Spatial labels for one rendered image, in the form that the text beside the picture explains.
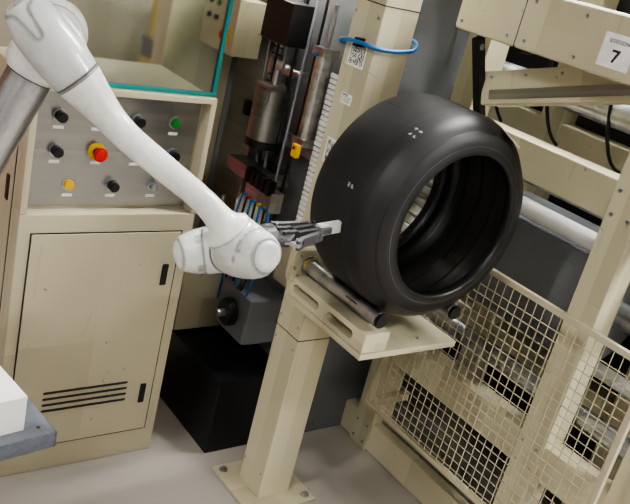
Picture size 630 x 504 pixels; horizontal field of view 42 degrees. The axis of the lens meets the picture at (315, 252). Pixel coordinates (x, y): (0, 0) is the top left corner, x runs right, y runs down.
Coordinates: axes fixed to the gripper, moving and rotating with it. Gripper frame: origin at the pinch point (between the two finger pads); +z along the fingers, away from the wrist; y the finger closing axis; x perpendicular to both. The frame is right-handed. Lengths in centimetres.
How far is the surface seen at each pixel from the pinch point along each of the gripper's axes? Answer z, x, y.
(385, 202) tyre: 8.2, -10.0, -10.2
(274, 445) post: 12, 93, 27
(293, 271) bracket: 9.3, 26.5, 24.8
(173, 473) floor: -13, 112, 49
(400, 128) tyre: 17.2, -24.9, -1.2
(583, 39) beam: 57, -50, -18
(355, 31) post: 29, -40, 37
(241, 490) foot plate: 4, 114, 32
